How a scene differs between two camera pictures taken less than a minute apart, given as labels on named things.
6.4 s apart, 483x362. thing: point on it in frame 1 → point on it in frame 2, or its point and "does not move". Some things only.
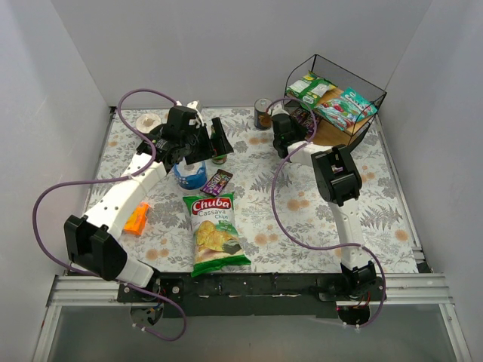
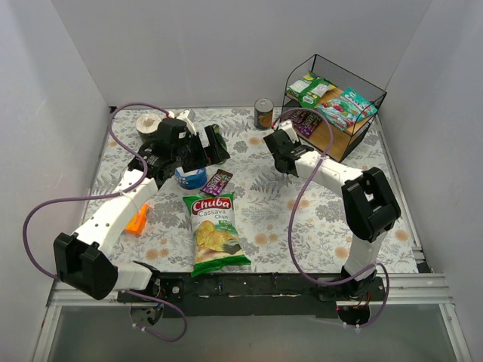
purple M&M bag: [308, 123] does not move
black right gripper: [281, 123] → [279, 139]
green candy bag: [309, 89] does not move
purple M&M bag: [216, 182] does not move
